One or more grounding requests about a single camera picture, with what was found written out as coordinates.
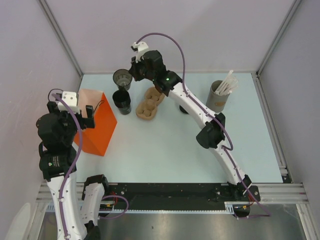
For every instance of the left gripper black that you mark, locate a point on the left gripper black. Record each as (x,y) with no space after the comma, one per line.
(88,121)

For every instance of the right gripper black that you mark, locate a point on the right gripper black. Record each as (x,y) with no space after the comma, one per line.
(134,69)

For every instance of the dark single cup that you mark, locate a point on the dark single cup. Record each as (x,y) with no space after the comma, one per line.
(123,79)

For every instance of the orange paper bag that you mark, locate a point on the orange paper bag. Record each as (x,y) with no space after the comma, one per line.
(97,139)

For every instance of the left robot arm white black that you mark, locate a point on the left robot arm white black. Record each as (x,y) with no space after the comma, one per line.
(57,130)

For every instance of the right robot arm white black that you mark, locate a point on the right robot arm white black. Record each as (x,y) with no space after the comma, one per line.
(148,64)

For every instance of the left black coffee cup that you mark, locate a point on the left black coffee cup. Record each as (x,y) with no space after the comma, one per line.
(122,101)

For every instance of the black coffee cup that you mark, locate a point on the black coffee cup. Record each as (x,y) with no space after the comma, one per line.
(122,101)
(183,110)

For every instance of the middle black coffee cup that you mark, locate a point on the middle black coffee cup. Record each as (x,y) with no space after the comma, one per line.
(183,110)

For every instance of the left brown pulp cup carrier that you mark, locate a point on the left brown pulp cup carrier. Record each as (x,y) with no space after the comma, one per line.
(147,109)

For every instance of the grey straw holder cup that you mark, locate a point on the grey straw holder cup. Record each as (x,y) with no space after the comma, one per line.
(214,101)

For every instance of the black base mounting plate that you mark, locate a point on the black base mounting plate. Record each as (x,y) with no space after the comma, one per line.
(177,196)

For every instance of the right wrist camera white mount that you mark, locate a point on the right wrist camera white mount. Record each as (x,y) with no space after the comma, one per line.
(140,48)

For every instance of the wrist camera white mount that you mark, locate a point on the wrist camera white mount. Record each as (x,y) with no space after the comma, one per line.
(71,100)
(140,48)

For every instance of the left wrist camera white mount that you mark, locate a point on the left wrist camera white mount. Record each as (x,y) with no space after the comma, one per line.
(71,100)

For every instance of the white slotted cable duct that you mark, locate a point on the white slotted cable duct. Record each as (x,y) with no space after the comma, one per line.
(228,210)

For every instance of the aluminium frame rail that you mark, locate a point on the aluminium frame rail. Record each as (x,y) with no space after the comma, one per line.
(270,193)

